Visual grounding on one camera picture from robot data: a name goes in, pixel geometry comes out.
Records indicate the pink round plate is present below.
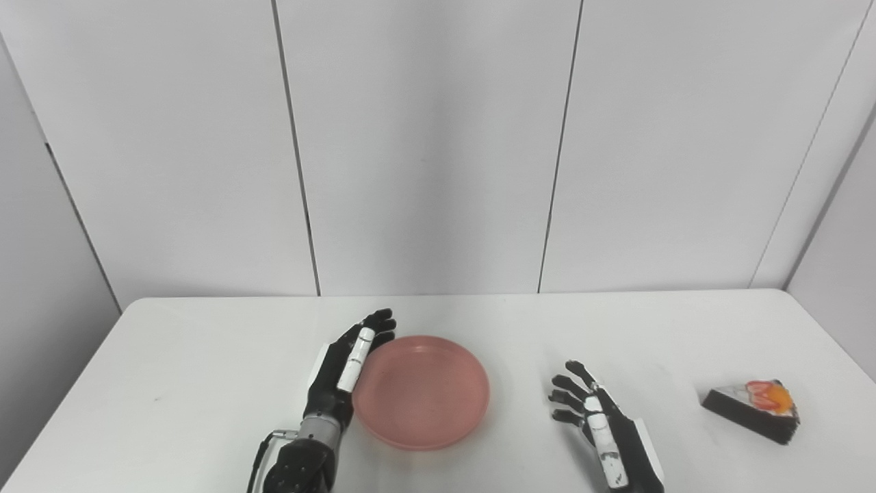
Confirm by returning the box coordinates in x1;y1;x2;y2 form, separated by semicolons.
352;335;491;452

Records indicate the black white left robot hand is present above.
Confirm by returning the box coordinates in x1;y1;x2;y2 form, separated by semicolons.
303;308;398;432

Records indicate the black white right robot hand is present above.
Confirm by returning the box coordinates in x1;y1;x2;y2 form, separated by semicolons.
548;360;666;493

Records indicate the chocolate cake slice with fruit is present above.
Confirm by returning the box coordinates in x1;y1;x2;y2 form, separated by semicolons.
701;380;801;446

